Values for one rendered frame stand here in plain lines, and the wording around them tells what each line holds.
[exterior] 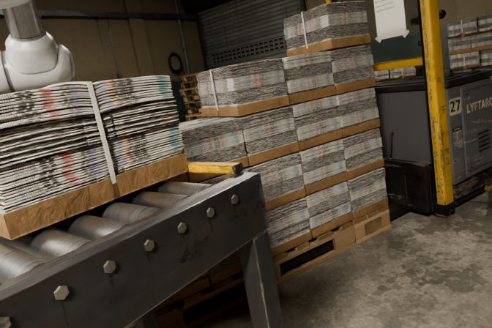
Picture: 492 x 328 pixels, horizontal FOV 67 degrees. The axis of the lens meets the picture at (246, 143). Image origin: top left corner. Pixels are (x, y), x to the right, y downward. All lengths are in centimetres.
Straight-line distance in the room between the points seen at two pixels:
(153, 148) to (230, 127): 84
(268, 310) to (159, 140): 42
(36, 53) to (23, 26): 9
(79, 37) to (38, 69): 754
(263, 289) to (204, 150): 88
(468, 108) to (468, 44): 364
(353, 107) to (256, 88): 62
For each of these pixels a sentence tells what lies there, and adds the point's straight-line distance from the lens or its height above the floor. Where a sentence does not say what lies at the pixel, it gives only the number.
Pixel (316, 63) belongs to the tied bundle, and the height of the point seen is 101.
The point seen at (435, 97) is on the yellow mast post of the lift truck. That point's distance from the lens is 230.
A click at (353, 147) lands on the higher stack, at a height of 54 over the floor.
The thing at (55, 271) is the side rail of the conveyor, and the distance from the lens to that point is 53.
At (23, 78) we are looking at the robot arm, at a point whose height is 112.
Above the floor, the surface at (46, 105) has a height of 100.
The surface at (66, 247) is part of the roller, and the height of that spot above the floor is 80.
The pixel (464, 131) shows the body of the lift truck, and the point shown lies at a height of 46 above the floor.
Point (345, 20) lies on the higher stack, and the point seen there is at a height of 120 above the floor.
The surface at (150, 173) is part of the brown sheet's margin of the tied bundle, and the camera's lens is 81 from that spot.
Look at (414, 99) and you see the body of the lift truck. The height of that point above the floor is 69.
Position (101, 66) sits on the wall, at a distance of 912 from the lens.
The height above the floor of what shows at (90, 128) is 95.
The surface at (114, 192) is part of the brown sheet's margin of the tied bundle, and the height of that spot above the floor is 82.
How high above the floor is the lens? 99
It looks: 10 degrees down
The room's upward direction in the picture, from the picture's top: 10 degrees counter-clockwise
